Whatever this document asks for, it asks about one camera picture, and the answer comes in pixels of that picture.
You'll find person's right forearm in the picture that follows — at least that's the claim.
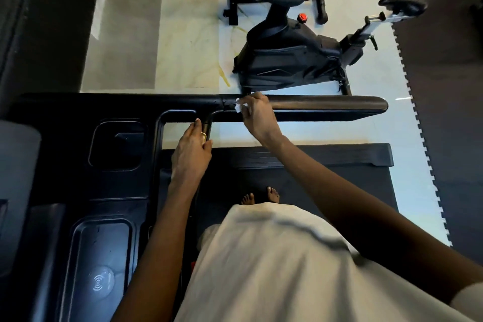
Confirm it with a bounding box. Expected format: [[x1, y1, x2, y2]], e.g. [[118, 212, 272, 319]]
[[270, 135, 483, 305]]

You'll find black interlocking foam mat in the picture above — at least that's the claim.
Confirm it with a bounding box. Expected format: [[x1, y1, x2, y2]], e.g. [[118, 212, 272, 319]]
[[368, 0, 483, 266]]

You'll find person's right hand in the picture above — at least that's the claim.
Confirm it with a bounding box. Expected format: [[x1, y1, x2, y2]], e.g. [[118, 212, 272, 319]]
[[237, 92, 288, 149]]

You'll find person's left forearm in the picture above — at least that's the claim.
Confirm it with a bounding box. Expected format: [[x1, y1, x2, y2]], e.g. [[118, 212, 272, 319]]
[[112, 178, 201, 322]]

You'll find person's left hand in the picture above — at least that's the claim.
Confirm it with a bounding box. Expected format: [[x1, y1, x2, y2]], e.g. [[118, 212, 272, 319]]
[[171, 118, 214, 194]]

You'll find black treadmill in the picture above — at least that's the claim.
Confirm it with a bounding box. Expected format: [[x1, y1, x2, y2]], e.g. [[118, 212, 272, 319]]
[[0, 92, 399, 322]]

